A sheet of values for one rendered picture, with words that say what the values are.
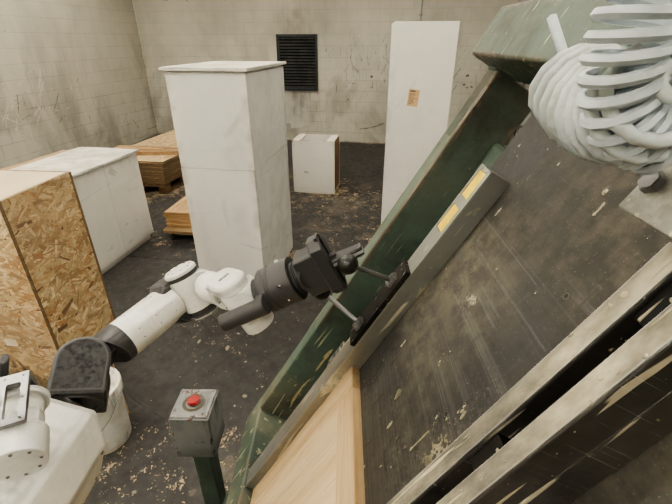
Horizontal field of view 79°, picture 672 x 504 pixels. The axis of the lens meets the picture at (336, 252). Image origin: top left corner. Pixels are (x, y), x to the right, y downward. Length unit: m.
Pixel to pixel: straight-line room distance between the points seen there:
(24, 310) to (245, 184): 1.49
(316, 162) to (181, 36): 4.93
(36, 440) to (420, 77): 3.90
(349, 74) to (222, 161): 5.88
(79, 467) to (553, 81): 0.83
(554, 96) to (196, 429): 1.26
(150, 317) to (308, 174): 4.86
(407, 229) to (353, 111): 7.79
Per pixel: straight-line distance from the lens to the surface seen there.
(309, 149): 5.63
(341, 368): 0.88
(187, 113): 3.09
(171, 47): 9.83
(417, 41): 4.15
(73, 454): 0.85
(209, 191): 3.18
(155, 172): 6.16
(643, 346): 0.35
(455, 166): 0.94
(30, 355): 2.92
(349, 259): 0.71
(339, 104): 8.74
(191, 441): 1.42
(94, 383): 0.92
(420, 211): 0.96
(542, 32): 0.71
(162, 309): 1.01
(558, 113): 0.30
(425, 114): 4.20
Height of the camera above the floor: 1.91
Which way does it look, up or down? 27 degrees down
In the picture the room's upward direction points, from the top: straight up
